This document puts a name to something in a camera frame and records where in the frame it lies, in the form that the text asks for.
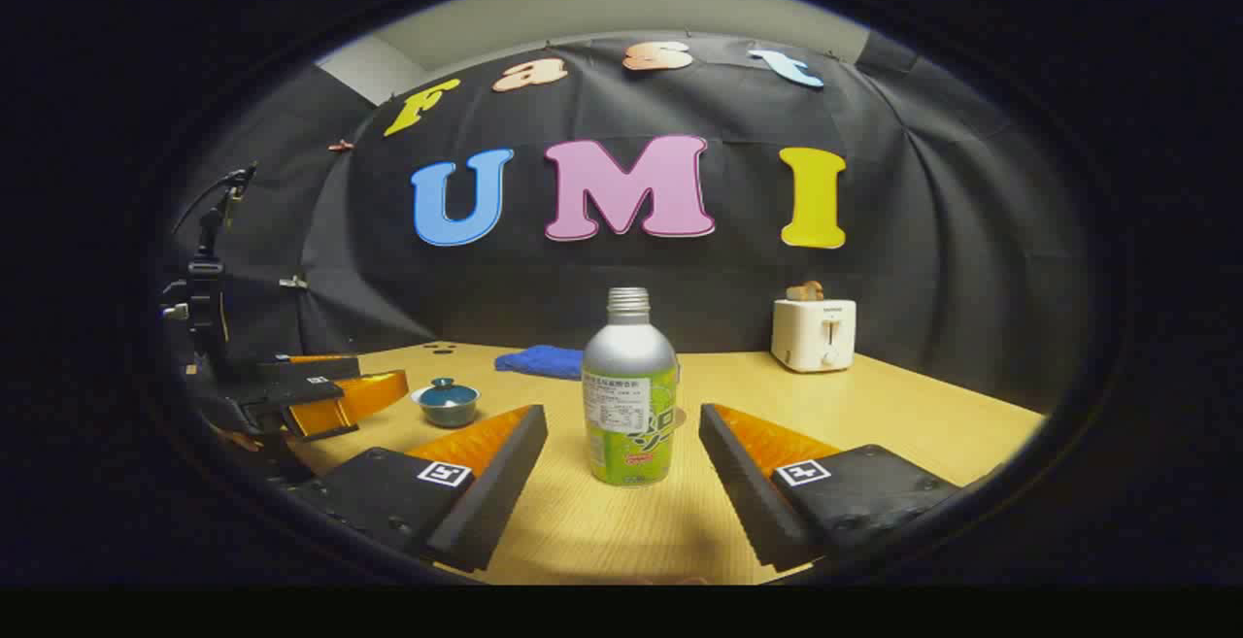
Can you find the blue teacup lid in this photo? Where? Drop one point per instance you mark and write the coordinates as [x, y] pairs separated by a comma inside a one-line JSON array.
[[449, 388]]

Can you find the blue cloth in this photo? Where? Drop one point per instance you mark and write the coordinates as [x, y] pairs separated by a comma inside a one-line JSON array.
[[539, 360]]

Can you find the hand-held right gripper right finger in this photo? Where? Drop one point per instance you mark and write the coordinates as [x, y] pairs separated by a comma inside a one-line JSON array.
[[748, 492]]

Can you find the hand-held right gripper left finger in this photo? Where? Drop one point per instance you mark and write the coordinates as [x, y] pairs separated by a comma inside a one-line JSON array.
[[495, 502]]

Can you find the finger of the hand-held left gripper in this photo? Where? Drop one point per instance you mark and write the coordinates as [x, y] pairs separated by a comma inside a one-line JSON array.
[[340, 403], [316, 366]]

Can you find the black backdrop cloth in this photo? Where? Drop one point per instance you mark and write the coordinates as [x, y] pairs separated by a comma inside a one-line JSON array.
[[680, 288]]

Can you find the blue white teacup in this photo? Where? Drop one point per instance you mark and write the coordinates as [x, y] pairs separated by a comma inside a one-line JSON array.
[[449, 415]]

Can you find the toasted bread slice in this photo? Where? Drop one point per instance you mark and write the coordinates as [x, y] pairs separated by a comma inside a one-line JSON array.
[[805, 290]]

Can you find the white toaster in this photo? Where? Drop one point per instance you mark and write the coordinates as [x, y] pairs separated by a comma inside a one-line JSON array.
[[812, 335]]

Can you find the silver green water bottle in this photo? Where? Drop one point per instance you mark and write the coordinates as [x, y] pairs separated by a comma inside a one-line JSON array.
[[629, 376]]

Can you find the metal clip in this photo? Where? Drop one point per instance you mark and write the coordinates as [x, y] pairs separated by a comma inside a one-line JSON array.
[[293, 282]]

